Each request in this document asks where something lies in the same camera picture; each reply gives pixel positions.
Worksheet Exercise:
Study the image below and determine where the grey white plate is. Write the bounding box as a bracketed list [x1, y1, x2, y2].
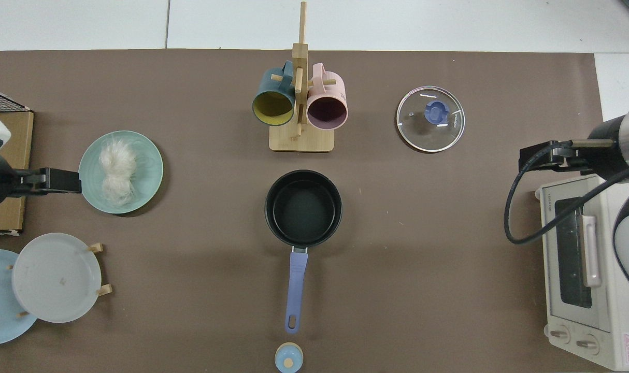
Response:
[11, 233, 102, 324]

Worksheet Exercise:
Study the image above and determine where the pale green plate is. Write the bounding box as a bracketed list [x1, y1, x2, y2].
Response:
[78, 130, 164, 215]

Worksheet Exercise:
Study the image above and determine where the brown table cloth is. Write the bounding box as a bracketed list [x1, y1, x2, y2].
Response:
[0, 49, 610, 373]

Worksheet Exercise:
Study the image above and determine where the wooden plate rack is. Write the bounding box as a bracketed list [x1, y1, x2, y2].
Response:
[6, 242, 113, 318]

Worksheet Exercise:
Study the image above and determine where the pale toaster oven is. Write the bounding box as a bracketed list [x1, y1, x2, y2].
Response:
[535, 173, 629, 371]

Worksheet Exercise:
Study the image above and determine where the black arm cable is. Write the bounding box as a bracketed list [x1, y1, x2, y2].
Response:
[504, 140, 629, 245]

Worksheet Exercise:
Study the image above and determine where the black pot with purple handle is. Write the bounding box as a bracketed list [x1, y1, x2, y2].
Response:
[264, 169, 343, 334]

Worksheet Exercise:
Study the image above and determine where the wooden cup stand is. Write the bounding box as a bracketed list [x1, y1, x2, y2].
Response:
[269, 1, 335, 153]

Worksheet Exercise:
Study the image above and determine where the wire basket with wooden floor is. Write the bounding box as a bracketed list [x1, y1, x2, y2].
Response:
[0, 85, 35, 238]

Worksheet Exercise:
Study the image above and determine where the small blue round thing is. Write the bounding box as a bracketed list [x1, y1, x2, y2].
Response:
[275, 343, 304, 372]

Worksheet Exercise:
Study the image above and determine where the glass lid with blue knob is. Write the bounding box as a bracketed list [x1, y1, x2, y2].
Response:
[396, 85, 466, 153]

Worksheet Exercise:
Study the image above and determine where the pink cup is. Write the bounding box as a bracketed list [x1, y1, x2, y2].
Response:
[306, 63, 349, 130]

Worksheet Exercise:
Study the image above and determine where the dark teal cup yellow inside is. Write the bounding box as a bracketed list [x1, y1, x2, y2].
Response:
[251, 61, 296, 127]

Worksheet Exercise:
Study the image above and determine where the white vermicelli bundle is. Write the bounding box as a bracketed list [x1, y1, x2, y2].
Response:
[97, 136, 141, 209]

